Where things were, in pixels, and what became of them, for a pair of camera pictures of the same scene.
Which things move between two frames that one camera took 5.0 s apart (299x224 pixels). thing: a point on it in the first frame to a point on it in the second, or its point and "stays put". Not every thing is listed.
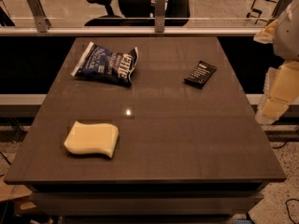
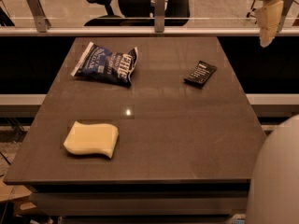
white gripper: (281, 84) to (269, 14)
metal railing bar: (132, 31) stays put
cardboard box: (20, 197) stays put
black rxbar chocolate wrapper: (201, 74) stays put
